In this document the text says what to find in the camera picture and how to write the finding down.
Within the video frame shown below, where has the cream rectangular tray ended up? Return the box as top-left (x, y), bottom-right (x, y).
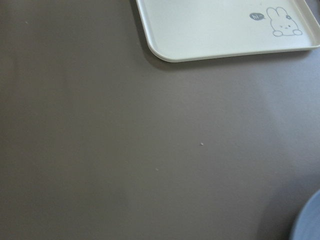
top-left (136, 0), bottom-right (320, 63)

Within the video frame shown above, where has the blue round plate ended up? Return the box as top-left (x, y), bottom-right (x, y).
top-left (289, 190), bottom-right (320, 240)

